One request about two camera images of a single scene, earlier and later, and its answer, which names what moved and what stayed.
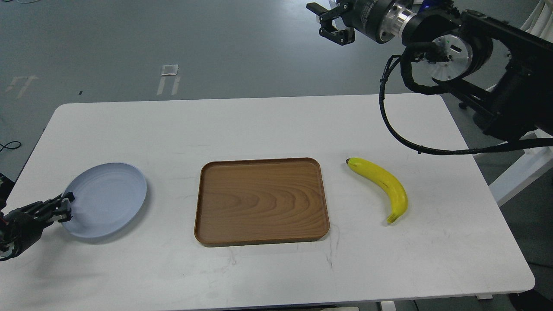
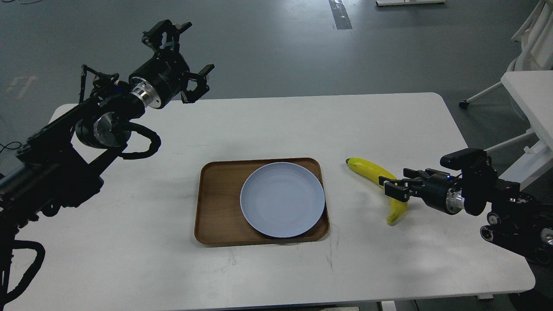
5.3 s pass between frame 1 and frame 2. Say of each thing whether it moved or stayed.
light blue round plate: moved
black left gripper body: moved
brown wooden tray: stayed
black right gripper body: moved
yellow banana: stayed
